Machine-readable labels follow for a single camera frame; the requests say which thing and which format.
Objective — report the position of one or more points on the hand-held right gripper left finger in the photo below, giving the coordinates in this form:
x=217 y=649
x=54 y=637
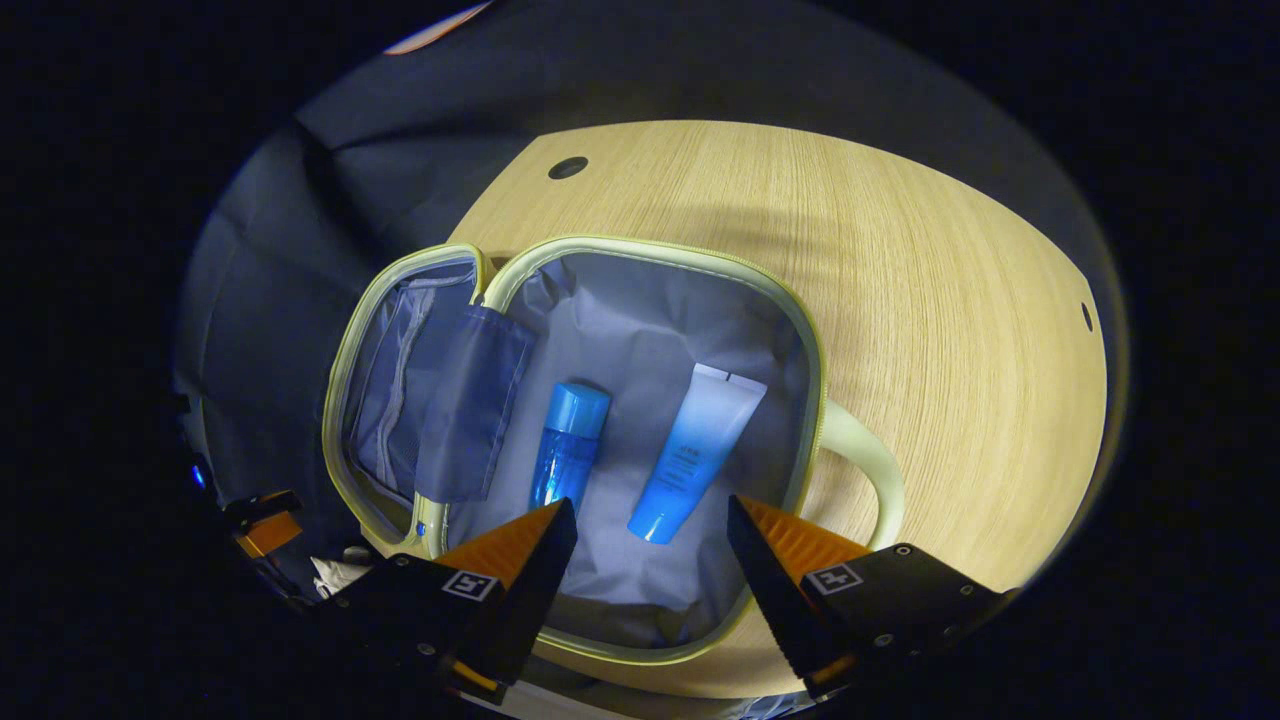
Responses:
x=535 y=595

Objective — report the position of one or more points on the pale yellow suitcase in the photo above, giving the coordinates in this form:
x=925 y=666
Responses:
x=640 y=320

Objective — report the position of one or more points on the blue bottle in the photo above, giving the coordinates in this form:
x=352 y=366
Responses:
x=570 y=440

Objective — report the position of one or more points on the white and blue tube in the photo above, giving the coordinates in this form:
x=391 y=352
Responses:
x=700 y=440

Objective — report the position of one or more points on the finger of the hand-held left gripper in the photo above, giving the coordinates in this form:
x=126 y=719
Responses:
x=268 y=532

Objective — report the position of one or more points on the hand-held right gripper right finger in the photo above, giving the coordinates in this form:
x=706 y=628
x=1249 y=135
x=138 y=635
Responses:
x=765 y=595

